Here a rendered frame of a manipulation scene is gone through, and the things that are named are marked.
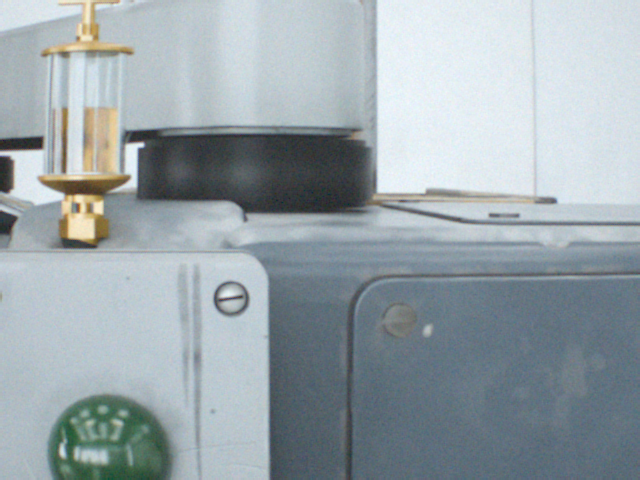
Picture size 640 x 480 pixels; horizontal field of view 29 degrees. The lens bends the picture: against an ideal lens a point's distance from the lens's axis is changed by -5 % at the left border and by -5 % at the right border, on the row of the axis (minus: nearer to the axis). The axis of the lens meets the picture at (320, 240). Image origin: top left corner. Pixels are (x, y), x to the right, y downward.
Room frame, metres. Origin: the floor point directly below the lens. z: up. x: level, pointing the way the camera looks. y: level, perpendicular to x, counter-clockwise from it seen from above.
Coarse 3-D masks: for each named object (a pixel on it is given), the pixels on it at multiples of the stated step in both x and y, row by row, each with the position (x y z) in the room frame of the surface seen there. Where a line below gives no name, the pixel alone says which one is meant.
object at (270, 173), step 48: (144, 144) 0.48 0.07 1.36; (192, 144) 0.46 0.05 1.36; (240, 144) 0.45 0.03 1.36; (288, 144) 0.45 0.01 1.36; (336, 144) 0.46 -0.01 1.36; (144, 192) 0.47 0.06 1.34; (192, 192) 0.45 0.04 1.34; (240, 192) 0.45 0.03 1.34; (288, 192) 0.45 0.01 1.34; (336, 192) 0.46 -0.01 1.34
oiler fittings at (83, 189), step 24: (72, 0) 0.37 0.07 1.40; (96, 0) 0.37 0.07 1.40; (120, 0) 0.37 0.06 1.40; (96, 24) 0.37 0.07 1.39; (48, 48) 0.36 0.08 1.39; (72, 48) 0.35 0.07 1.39; (96, 48) 0.35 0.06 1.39; (120, 48) 0.36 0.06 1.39; (72, 192) 0.36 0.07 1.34; (96, 192) 0.36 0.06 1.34; (72, 216) 0.36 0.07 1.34; (96, 216) 0.36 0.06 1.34; (96, 240) 0.37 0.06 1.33
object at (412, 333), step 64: (256, 256) 0.34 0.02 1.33; (320, 256) 0.34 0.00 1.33; (384, 256) 0.35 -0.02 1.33; (448, 256) 0.35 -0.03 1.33; (512, 256) 0.35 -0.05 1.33; (576, 256) 0.35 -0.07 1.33; (320, 320) 0.34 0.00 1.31; (384, 320) 0.34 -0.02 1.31; (448, 320) 0.34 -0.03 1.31; (512, 320) 0.35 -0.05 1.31; (576, 320) 0.35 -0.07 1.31; (320, 384) 0.34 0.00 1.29; (384, 384) 0.34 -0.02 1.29; (448, 384) 0.34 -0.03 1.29; (512, 384) 0.35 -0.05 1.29; (576, 384) 0.35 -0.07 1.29; (320, 448) 0.34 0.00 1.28; (384, 448) 0.34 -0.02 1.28; (448, 448) 0.34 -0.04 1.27; (512, 448) 0.35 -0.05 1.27; (576, 448) 0.35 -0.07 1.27
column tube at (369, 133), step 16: (368, 0) 0.84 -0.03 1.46; (368, 16) 0.84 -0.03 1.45; (368, 32) 0.84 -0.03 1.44; (368, 48) 0.84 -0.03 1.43; (368, 64) 0.84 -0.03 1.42; (368, 80) 0.84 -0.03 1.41; (368, 96) 0.84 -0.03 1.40; (368, 112) 0.84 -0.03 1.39; (368, 128) 0.84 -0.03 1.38; (368, 144) 0.84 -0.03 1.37
